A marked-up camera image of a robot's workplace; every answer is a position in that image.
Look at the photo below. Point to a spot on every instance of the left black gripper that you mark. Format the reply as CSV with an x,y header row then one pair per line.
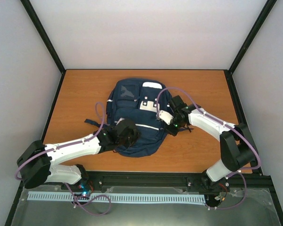
x,y
137,134

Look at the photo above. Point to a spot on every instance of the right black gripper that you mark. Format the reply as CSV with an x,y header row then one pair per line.
x,y
173,131

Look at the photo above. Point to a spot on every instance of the navy blue backpack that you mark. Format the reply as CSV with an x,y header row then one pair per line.
x,y
137,99

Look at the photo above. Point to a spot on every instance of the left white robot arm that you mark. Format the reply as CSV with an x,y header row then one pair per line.
x,y
43,163

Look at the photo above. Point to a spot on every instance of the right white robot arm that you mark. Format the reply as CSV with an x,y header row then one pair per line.
x,y
237,147

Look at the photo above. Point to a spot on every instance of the small circuit board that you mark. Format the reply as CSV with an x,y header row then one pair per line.
x,y
86,190

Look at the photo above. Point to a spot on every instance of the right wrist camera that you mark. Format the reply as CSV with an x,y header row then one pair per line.
x,y
165,116

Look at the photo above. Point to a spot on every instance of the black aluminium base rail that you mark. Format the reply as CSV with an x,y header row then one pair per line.
x,y
190,182

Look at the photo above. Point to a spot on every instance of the light blue cable duct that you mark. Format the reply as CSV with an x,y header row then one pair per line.
x,y
119,198

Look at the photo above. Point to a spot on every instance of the left black frame post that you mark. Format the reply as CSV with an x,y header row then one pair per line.
x,y
43,34

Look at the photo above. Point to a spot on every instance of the black frame post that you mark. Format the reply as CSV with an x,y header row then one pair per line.
x,y
43,34
265,11

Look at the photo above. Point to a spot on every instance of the right black frame post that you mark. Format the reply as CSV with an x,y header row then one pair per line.
x,y
265,11

